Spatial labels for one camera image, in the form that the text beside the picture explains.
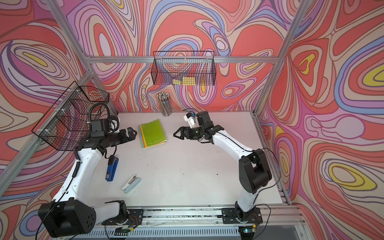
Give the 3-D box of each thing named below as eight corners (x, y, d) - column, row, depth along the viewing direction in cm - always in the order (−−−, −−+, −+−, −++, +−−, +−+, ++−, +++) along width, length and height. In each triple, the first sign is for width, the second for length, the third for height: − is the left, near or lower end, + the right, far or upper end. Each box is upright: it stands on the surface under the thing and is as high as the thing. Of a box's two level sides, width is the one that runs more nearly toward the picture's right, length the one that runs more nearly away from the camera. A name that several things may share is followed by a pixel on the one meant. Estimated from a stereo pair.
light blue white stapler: (121, 189, 83) (120, 188, 81) (136, 174, 88) (134, 173, 87) (127, 194, 81) (125, 193, 80) (141, 179, 87) (140, 178, 85)
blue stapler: (106, 181, 87) (104, 179, 84) (111, 159, 96) (109, 156, 94) (115, 180, 87) (113, 178, 85) (119, 158, 97) (117, 155, 94)
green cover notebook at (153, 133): (146, 151, 100) (145, 147, 97) (141, 127, 114) (139, 124, 110) (167, 144, 104) (167, 140, 101) (159, 122, 117) (158, 118, 114)
